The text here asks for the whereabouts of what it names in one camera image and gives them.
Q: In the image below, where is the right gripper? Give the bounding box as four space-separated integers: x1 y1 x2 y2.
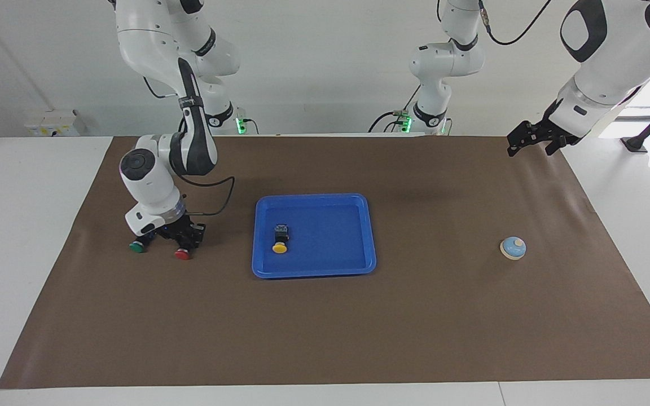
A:
157 213 208 251

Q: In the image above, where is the green push button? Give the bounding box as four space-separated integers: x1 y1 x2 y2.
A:
129 230 159 253

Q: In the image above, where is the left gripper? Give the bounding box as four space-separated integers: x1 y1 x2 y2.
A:
507 99 584 158

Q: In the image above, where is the yellow push button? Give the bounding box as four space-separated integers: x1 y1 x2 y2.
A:
271 224 290 255

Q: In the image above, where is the black cable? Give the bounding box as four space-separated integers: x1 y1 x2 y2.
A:
169 148 236 217
478 0 552 46
367 85 421 134

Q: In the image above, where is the blue plastic tray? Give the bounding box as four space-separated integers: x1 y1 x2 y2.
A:
252 193 377 280

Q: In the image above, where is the blue and white bell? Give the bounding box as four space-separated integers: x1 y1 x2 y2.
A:
499 236 528 261

